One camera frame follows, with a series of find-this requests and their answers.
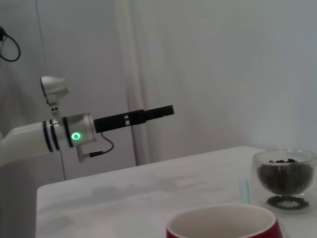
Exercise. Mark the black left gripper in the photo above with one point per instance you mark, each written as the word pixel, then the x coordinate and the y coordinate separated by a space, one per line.
pixel 111 124

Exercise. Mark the red ceramic mug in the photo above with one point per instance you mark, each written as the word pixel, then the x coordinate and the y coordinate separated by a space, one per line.
pixel 247 220

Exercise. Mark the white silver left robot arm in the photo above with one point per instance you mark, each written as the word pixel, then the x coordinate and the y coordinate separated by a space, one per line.
pixel 24 141

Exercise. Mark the coffee beans pile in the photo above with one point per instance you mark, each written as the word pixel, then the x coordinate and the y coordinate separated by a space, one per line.
pixel 284 178

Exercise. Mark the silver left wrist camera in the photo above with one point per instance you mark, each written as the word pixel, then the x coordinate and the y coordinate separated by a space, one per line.
pixel 53 85

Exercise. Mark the double-wall glass cup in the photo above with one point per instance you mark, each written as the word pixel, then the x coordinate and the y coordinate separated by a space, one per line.
pixel 257 158

